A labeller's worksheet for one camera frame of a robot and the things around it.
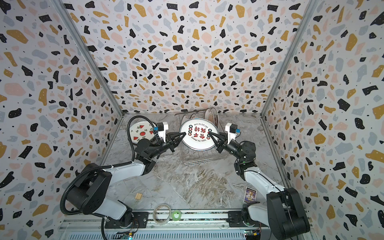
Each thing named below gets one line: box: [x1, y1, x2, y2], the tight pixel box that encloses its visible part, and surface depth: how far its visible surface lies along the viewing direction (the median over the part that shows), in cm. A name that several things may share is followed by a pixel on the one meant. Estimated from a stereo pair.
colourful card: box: [243, 186, 257, 204], surface depth 82 cm
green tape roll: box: [171, 209, 182, 222], surface depth 77 cm
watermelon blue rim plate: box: [129, 121, 156, 144], surface depth 109 cm
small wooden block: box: [135, 193, 143, 200], surface depth 82 cm
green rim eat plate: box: [179, 118, 220, 151], surface depth 75 cm
